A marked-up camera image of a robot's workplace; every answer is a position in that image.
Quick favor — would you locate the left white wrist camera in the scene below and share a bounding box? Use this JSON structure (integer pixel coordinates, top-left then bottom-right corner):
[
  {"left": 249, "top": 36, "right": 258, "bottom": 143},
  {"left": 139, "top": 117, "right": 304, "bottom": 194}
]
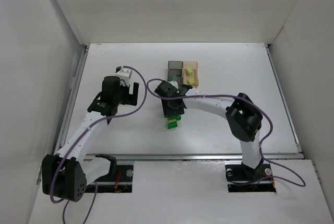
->
[{"left": 115, "top": 66, "right": 133, "bottom": 87}]

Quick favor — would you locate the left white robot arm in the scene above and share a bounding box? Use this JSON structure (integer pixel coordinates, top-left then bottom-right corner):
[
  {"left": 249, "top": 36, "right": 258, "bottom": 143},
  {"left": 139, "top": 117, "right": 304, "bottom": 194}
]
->
[{"left": 42, "top": 76, "right": 139, "bottom": 203}]

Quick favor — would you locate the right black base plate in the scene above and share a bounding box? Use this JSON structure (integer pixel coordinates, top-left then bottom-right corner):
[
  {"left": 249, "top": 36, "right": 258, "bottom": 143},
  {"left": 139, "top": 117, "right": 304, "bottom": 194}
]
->
[{"left": 225, "top": 162, "right": 276, "bottom": 193}]

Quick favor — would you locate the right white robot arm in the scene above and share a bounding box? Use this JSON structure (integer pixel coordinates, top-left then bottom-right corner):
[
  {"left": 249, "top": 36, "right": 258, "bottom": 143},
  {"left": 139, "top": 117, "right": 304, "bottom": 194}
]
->
[{"left": 154, "top": 81, "right": 263, "bottom": 169}]

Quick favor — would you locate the dark grey transparent container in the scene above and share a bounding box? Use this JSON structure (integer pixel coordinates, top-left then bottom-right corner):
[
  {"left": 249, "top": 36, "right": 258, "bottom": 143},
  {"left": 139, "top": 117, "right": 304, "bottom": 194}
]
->
[{"left": 168, "top": 61, "right": 183, "bottom": 85}]

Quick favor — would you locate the green yellow lego cluster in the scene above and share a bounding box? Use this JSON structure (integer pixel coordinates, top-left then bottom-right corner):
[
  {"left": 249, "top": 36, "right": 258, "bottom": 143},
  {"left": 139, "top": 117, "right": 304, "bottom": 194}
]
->
[{"left": 168, "top": 115, "right": 182, "bottom": 129}]

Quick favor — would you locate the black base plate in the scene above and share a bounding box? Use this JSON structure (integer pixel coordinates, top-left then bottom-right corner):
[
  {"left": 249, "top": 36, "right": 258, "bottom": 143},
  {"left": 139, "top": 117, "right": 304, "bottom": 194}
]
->
[
  {"left": 225, "top": 162, "right": 276, "bottom": 193},
  {"left": 83, "top": 160, "right": 134, "bottom": 193}
]

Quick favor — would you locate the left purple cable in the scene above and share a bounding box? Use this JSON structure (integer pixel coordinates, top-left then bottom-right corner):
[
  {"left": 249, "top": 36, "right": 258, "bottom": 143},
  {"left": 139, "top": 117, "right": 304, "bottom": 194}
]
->
[{"left": 49, "top": 65, "right": 147, "bottom": 224}]

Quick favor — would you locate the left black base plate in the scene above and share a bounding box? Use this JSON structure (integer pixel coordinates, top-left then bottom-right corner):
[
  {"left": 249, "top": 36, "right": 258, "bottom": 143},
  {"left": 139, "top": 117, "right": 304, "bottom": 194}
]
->
[{"left": 83, "top": 160, "right": 134, "bottom": 193}]

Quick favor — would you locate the light wooden container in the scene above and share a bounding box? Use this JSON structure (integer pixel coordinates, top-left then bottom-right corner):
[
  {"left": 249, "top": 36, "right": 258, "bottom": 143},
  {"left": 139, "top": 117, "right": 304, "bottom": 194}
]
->
[{"left": 182, "top": 61, "right": 199, "bottom": 88}]

